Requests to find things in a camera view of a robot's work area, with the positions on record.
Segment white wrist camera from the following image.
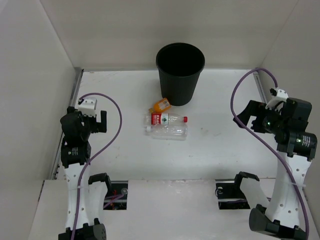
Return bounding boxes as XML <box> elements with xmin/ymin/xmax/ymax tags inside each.
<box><xmin>77</xmin><ymin>97</ymin><xmax>97</xmax><ymax>117</ymax></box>
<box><xmin>265</xmin><ymin>87</ymin><xmax>289</xmax><ymax>110</ymax></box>

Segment red label clear bottle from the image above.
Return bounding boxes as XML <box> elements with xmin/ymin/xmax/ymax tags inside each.
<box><xmin>143</xmin><ymin>112</ymin><xmax>188</xmax><ymax>126</ymax></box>

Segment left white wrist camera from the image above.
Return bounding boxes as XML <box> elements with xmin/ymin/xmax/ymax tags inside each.
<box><xmin>77</xmin><ymin>97</ymin><xmax>97</xmax><ymax>117</ymax></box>

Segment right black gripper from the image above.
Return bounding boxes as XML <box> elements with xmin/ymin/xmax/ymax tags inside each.
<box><xmin>233</xmin><ymin>100</ymin><xmax>287</xmax><ymax>135</ymax></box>

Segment black plastic waste bin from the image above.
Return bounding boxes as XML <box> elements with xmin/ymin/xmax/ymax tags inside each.
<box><xmin>155</xmin><ymin>42</ymin><xmax>206</xmax><ymax>106</ymax></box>

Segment right aluminium frame rail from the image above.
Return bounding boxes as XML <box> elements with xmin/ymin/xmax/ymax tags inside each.
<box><xmin>253</xmin><ymin>71</ymin><xmax>267</xmax><ymax>103</ymax></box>

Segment small orange juice bottle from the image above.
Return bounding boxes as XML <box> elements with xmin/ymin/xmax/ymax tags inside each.
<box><xmin>149</xmin><ymin>98</ymin><xmax>172</xmax><ymax>113</ymax></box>

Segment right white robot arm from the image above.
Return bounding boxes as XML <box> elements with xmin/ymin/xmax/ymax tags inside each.
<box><xmin>231</xmin><ymin>97</ymin><xmax>318</xmax><ymax>240</ymax></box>

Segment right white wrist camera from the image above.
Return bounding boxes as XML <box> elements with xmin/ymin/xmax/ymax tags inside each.
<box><xmin>265</xmin><ymin>87</ymin><xmax>289</xmax><ymax>110</ymax></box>

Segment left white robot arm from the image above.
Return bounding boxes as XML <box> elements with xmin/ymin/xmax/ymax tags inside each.
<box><xmin>58</xmin><ymin>106</ymin><xmax>112</xmax><ymax>240</ymax></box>

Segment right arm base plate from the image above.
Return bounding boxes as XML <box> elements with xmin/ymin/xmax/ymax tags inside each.
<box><xmin>215</xmin><ymin>172</ymin><xmax>260</xmax><ymax>210</ymax></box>

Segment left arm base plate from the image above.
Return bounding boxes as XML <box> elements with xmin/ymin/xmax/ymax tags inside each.
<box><xmin>103</xmin><ymin>180</ymin><xmax>129</xmax><ymax>211</ymax></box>

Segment clear bottle white cap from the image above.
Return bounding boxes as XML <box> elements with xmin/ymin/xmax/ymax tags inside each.
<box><xmin>145</xmin><ymin>125</ymin><xmax>188</xmax><ymax>141</ymax></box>

